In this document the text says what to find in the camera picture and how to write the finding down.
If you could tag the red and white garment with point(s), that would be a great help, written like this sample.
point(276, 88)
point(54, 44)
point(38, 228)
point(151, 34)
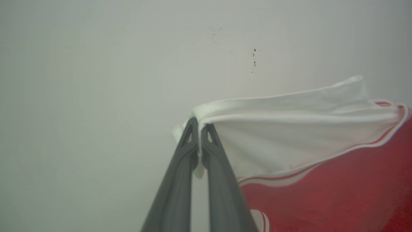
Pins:
point(322, 161)

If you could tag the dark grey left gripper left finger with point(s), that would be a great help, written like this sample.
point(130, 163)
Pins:
point(175, 187)

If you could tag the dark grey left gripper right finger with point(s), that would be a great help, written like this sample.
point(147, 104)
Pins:
point(222, 193)

